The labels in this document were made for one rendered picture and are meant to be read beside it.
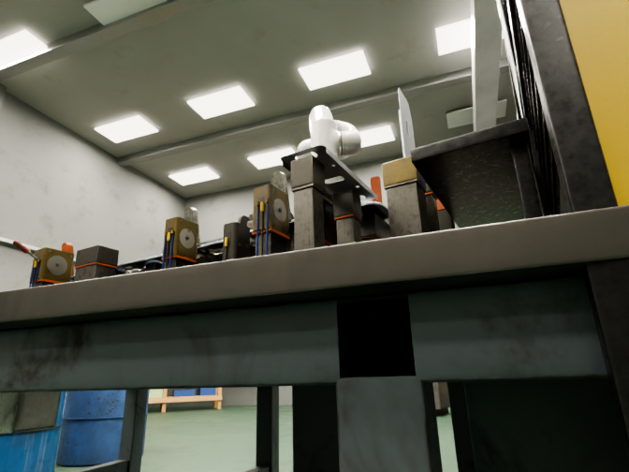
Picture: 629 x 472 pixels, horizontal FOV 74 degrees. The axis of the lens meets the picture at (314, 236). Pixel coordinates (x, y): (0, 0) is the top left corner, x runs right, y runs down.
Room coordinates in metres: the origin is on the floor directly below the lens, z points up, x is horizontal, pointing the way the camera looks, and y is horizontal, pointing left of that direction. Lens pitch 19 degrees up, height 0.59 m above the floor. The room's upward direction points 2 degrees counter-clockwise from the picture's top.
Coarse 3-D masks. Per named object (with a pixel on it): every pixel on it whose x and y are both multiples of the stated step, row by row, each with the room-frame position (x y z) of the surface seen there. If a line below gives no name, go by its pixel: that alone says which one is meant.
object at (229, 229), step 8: (232, 224) 1.04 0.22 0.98; (240, 224) 1.06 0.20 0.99; (224, 232) 1.06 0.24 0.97; (232, 232) 1.04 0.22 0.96; (240, 232) 1.06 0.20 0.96; (248, 232) 1.09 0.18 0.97; (224, 240) 1.06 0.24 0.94; (232, 240) 1.04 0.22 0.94; (240, 240) 1.06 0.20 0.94; (248, 240) 1.09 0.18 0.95; (224, 248) 1.06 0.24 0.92; (232, 248) 1.04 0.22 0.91; (240, 248) 1.06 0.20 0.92; (248, 248) 1.09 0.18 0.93; (224, 256) 1.06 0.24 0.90; (232, 256) 1.04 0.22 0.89; (240, 256) 1.06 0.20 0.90; (248, 256) 1.09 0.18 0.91
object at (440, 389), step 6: (432, 384) 6.63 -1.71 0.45; (438, 384) 6.61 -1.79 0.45; (444, 384) 6.87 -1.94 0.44; (438, 390) 6.60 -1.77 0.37; (444, 390) 6.84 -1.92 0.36; (438, 396) 6.59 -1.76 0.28; (444, 396) 6.80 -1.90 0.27; (438, 402) 6.60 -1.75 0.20; (444, 402) 6.77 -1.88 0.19; (438, 408) 6.60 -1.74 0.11; (444, 408) 7.07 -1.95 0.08; (438, 414) 6.78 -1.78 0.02
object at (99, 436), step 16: (80, 400) 3.53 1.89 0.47; (96, 400) 3.52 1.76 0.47; (112, 400) 3.56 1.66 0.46; (64, 416) 3.62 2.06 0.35; (80, 416) 3.52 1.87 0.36; (96, 416) 3.53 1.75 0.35; (112, 416) 3.57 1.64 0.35; (64, 432) 3.58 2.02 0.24; (80, 432) 3.52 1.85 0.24; (96, 432) 3.53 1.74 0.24; (112, 432) 3.58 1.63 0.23; (144, 432) 3.89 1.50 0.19; (64, 448) 3.56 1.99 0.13; (80, 448) 3.52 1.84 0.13; (96, 448) 3.53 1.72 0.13; (112, 448) 3.59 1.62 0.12; (64, 464) 3.55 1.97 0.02; (80, 464) 3.52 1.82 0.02; (96, 464) 3.54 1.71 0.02
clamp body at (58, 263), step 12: (36, 252) 1.45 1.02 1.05; (48, 252) 1.43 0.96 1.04; (60, 252) 1.46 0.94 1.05; (36, 264) 1.43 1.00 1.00; (48, 264) 1.43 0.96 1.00; (60, 264) 1.47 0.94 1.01; (72, 264) 1.51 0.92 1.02; (36, 276) 1.43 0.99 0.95; (48, 276) 1.44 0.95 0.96; (60, 276) 1.48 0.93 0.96
